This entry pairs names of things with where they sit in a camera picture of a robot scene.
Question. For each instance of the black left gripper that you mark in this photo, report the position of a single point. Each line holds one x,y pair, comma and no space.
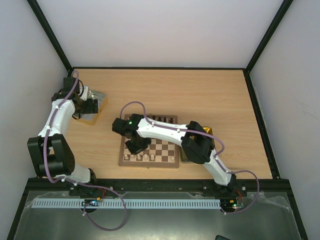
92,108

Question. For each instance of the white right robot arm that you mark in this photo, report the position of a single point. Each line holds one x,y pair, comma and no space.
143,127

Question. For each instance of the white slotted cable duct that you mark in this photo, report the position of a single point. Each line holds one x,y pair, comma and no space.
73,203

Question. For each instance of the wooden chess board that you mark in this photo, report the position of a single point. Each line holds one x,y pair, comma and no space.
161,149

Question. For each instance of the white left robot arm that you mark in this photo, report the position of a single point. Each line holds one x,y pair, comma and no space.
50,153

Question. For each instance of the black mounting rail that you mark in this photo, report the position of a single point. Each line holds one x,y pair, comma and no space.
204,187

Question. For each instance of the silver interior yellow tin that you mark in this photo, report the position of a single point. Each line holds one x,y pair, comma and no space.
91,119

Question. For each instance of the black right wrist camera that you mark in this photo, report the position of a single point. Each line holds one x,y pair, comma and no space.
120,126

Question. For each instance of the dark phone corner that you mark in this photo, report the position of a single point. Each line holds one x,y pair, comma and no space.
220,237

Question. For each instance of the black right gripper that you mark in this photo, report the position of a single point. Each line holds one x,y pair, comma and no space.
139,145

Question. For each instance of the black enclosure frame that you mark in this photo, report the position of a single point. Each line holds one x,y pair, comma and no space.
181,57

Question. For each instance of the gold interior green tin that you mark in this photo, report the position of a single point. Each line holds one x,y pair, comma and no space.
210,132

